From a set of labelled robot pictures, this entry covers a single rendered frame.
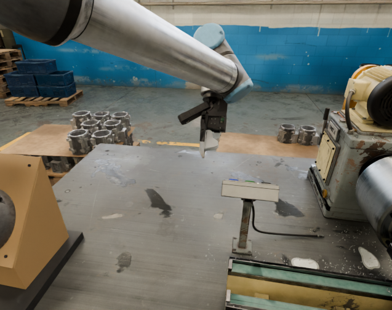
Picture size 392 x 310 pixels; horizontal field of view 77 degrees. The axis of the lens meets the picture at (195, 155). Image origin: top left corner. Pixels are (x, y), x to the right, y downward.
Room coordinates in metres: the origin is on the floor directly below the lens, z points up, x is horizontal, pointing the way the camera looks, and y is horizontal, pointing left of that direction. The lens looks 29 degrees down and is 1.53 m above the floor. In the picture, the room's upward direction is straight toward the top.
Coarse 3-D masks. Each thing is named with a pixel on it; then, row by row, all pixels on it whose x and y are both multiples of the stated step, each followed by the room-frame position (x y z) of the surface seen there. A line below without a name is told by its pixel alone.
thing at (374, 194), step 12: (372, 168) 0.66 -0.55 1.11; (384, 168) 0.63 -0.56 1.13; (360, 180) 0.66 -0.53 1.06; (372, 180) 0.62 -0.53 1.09; (384, 180) 0.59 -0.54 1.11; (360, 192) 0.63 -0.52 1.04; (372, 192) 0.59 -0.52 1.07; (384, 192) 0.55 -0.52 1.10; (360, 204) 0.62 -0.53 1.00; (372, 204) 0.56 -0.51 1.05; (384, 204) 0.52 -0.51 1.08; (372, 216) 0.54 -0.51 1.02; (384, 216) 0.50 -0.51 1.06; (372, 228) 0.54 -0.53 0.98; (384, 228) 0.50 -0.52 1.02; (384, 240) 0.50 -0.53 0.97
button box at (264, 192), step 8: (224, 184) 0.62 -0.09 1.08; (232, 184) 0.62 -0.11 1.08; (240, 184) 0.62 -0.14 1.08; (248, 184) 0.61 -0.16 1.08; (256, 184) 0.61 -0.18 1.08; (264, 184) 0.61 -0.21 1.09; (224, 192) 0.61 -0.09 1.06; (232, 192) 0.60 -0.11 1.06; (240, 192) 0.60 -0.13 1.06; (248, 192) 0.60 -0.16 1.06; (256, 192) 0.60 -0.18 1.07; (264, 192) 0.59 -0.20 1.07; (272, 192) 0.59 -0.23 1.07; (264, 200) 0.58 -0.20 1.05; (272, 200) 0.58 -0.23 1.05
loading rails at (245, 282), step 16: (240, 272) 0.43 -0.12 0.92; (256, 272) 0.43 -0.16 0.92; (272, 272) 0.43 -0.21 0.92; (288, 272) 0.43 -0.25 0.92; (304, 272) 0.43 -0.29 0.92; (320, 272) 0.43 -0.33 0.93; (336, 272) 0.43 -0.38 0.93; (240, 288) 0.43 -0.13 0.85; (256, 288) 0.42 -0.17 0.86; (272, 288) 0.42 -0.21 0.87; (288, 288) 0.41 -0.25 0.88; (304, 288) 0.40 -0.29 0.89; (320, 288) 0.40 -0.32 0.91; (336, 288) 0.39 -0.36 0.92; (352, 288) 0.39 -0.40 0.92; (368, 288) 0.39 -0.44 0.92; (384, 288) 0.39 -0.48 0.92; (240, 304) 0.34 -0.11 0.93; (256, 304) 0.35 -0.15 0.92; (272, 304) 0.35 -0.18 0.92; (288, 304) 0.35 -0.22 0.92; (304, 304) 0.40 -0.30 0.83; (320, 304) 0.39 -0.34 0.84; (336, 304) 0.39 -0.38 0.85; (352, 304) 0.38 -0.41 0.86; (368, 304) 0.37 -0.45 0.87; (384, 304) 0.37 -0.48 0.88
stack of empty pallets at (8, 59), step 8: (0, 56) 5.56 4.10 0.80; (8, 56) 5.62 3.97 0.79; (16, 56) 5.92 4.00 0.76; (0, 64) 5.71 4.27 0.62; (8, 64) 5.56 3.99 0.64; (0, 72) 5.61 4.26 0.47; (8, 72) 5.52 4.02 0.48; (0, 80) 5.25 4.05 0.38; (16, 80) 5.65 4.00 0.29; (0, 88) 5.22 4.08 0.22; (8, 88) 5.51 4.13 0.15; (0, 96) 5.20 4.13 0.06
